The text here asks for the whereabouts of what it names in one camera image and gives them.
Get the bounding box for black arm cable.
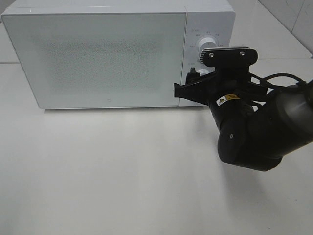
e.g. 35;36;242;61
249;72;309;90

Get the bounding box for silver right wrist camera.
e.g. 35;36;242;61
198;46;249;64

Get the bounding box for upper white power knob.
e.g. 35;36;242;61
198;35;218;51

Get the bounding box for white microwave oven body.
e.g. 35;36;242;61
1;0;236;109

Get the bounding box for white timer knob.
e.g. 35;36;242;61
196;69;211;76

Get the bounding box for white microwave door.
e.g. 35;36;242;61
3;13;186;109

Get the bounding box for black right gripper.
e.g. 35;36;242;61
174;48;265;108

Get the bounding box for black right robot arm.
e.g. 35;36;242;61
174;47;313;171

